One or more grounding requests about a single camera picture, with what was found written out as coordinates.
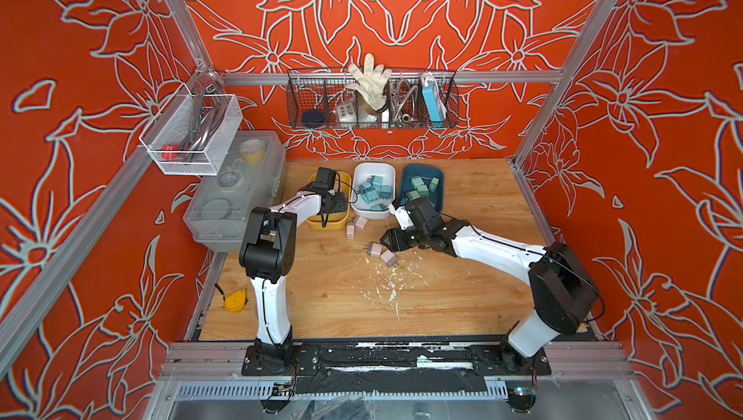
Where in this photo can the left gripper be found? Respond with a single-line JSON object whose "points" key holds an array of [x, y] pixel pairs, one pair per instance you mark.
{"points": [[339, 202]]}

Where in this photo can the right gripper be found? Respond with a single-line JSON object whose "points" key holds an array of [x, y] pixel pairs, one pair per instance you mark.
{"points": [[394, 237]]}

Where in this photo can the green plug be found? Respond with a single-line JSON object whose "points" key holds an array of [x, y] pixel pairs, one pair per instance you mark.
{"points": [[413, 195], [416, 181], [434, 184], [424, 191]]}

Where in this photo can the green plug top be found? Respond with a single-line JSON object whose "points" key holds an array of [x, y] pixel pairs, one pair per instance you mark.
{"points": [[424, 191]]}

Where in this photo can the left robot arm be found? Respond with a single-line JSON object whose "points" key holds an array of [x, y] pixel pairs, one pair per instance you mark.
{"points": [[267, 255]]}

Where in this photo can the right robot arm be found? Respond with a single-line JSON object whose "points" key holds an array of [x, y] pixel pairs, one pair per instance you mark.
{"points": [[563, 292]]}

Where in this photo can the yellow storage box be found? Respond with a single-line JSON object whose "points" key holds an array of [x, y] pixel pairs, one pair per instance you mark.
{"points": [[337, 219]]}

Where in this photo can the white storage box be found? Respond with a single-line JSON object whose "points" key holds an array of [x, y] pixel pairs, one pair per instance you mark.
{"points": [[374, 188]]}

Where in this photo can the dark teal storage box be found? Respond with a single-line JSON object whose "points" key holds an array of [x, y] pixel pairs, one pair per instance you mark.
{"points": [[424, 181]]}

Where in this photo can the light blue box in basket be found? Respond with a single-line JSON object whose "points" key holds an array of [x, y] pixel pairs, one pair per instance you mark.
{"points": [[434, 105]]}

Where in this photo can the clear plastic lidded container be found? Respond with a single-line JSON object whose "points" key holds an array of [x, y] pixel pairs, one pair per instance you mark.
{"points": [[252, 175]]}

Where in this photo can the white socket cube in basket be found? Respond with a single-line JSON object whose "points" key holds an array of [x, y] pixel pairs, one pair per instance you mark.
{"points": [[346, 113]]}

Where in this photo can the cream rubber glove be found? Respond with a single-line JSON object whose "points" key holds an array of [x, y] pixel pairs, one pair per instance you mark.
{"points": [[370, 81]]}

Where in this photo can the yellow tape measure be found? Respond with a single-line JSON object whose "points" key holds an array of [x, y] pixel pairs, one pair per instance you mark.
{"points": [[236, 302]]}

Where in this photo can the red object in basket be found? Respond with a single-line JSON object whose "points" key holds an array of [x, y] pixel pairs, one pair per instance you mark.
{"points": [[169, 152]]}

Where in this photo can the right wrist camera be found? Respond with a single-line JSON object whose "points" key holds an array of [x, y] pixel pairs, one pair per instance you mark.
{"points": [[402, 216]]}

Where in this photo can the black wire wall basket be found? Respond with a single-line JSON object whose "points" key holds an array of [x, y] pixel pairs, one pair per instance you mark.
{"points": [[313, 94]]}

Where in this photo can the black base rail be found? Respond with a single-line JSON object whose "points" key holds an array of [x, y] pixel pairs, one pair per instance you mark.
{"points": [[478, 355]]}

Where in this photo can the white wire basket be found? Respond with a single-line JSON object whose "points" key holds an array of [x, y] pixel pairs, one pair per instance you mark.
{"points": [[202, 124]]}

